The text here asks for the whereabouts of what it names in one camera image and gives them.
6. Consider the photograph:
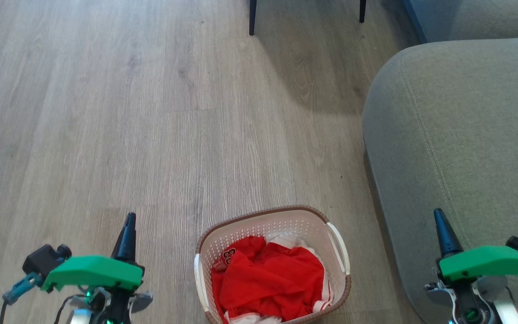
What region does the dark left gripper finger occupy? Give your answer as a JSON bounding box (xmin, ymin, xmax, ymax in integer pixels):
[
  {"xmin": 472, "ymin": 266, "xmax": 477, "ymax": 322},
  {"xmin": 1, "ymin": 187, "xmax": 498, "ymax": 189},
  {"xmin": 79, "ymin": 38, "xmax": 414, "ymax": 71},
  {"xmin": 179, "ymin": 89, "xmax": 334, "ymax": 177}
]
[{"xmin": 111, "ymin": 212, "xmax": 139, "ymax": 264}]

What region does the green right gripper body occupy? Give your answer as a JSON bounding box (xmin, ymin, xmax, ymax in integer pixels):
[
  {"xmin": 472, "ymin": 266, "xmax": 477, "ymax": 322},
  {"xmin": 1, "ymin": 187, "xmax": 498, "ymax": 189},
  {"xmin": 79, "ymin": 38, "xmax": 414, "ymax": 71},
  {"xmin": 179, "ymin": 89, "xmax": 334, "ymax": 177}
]
[{"xmin": 438, "ymin": 245, "xmax": 518, "ymax": 284}]

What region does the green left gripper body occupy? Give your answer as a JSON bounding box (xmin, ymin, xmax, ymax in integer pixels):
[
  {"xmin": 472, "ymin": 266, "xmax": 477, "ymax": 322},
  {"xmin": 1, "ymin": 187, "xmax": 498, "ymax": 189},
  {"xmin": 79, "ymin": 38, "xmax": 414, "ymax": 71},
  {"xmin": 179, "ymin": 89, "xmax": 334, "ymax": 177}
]
[{"xmin": 40, "ymin": 255, "xmax": 145, "ymax": 294}]

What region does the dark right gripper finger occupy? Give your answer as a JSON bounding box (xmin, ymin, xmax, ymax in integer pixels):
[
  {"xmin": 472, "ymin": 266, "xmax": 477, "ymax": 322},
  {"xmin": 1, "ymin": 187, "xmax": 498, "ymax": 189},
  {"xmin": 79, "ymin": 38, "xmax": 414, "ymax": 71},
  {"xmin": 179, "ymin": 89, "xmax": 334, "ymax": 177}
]
[{"xmin": 433, "ymin": 208, "xmax": 464, "ymax": 260}]

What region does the beige plastic laundry basket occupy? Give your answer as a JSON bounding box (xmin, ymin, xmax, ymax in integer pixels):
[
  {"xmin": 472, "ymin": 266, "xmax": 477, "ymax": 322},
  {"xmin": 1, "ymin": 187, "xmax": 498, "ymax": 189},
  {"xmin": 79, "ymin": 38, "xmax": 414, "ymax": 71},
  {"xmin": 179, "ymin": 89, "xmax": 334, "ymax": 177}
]
[{"xmin": 194, "ymin": 205, "xmax": 352, "ymax": 324}]

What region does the red jersey garment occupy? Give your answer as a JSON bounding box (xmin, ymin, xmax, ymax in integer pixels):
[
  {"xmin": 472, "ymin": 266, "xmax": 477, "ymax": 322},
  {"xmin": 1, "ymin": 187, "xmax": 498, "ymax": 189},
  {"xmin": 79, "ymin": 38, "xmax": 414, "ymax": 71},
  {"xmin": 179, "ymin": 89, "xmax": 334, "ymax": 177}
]
[{"xmin": 211, "ymin": 235, "xmax": 327, "ymax": 323}]

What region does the cable with teal connector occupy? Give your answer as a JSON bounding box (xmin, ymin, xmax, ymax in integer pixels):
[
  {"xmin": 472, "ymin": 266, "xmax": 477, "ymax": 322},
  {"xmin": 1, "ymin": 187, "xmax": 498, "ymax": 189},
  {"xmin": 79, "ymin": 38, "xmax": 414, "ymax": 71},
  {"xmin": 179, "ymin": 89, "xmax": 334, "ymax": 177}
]
[{"xmin": 0, "ymin": 272, "xmax": 44, "ymax": 324}]

